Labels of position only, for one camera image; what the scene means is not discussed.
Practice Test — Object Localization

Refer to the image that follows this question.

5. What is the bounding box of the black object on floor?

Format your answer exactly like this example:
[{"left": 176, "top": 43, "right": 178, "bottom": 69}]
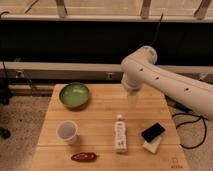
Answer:
[{"left": 0, "top": 127, "right": 11, "bottom": 139}]

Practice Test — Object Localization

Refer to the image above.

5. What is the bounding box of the black floor cable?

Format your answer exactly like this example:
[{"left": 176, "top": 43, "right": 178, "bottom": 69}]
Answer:
[{"left": 171, "top": 112, "right": 208, "bottom": 150}]

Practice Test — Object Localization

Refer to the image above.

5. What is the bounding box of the black hanging cable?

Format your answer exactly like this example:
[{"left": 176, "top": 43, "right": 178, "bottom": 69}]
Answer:
[{"left": 151, "top": 12, "right": 165, "bottom": 48}]

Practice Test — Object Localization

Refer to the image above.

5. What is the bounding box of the clear plastic cup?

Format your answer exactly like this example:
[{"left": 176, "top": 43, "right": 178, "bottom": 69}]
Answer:
[{"left": 56, "top": 120, "right": 78, "bottom": 145}]

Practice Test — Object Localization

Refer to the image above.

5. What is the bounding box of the green ceramic bowl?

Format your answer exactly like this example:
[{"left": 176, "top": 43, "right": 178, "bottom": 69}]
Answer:
[{"left": 59, "top": 82, "right": 90, "bottom": 109}]

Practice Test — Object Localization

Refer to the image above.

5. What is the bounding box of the black smartphone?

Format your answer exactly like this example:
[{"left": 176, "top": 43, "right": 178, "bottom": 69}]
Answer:
[{"left": 141, "top": 123, "right": 165, "bottom": 142}]

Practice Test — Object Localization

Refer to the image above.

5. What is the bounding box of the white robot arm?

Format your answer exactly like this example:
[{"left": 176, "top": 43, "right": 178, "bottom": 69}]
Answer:
[{"left": 121, "top": 46, "right": 213, "bottom": 121}]

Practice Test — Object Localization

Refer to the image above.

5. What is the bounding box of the grey metal rail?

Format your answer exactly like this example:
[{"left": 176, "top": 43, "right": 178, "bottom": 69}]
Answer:
[{"left": 0, "top": 60, "right": 213, "bottom": 82}]

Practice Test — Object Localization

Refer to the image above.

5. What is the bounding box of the white squeeze bottle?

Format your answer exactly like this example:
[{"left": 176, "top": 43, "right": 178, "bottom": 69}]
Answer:
[{"left": 114, "top": 115, "right": 127, "bottom": 153}]

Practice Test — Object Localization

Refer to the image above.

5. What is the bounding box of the white sponge block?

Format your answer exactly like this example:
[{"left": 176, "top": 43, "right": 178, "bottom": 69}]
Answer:
[{"left": 143, "top": 136, "right": 162, "bottom": 154}]

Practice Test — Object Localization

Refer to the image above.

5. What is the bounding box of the blue power adapter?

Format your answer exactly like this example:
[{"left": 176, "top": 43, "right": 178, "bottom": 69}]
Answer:
[{"left": 174, "top": 103, "right": 191, "bottom": 112}]

